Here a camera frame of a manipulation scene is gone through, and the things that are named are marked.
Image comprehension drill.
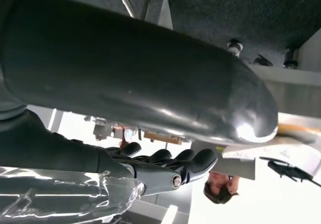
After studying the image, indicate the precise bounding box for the brown cardboard box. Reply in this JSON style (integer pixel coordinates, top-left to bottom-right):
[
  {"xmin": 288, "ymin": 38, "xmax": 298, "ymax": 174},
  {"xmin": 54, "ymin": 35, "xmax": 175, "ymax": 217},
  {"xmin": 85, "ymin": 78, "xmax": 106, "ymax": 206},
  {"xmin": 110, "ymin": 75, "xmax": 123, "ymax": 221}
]
[{"xmin": 143, "ymin": 132, "xmax": 183, "ymax": 146}]

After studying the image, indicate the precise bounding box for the small dark floor caster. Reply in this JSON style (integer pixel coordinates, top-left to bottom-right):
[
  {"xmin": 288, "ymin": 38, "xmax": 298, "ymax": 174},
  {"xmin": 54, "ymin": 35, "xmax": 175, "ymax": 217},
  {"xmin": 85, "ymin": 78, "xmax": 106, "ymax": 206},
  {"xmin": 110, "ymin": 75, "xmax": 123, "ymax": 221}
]
[
  {"xmin": 227, "ymin": 39, "xmax": 244, "ymax": 58},
  {"xmin": 283, "ymin": 46, "xmax": 299, "ymax": 69}
]

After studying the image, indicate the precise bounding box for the crinkled clear plastic film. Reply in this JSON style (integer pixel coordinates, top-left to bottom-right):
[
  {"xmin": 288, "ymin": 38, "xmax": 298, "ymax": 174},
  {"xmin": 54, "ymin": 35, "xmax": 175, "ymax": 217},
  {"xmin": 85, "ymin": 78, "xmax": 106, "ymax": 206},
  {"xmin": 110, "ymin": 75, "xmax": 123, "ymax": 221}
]
[{"xmin": 0, "ymin": 166, "xmax": 146, "ymax": 224}]

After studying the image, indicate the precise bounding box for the person behind laptop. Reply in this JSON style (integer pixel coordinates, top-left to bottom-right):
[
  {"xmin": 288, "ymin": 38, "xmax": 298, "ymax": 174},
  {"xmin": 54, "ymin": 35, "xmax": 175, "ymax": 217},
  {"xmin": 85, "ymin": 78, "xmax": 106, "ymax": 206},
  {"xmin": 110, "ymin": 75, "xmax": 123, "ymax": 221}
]
[{"xmin": 203, "ymin": 171, "xmax": 240, "ymax": 205}]

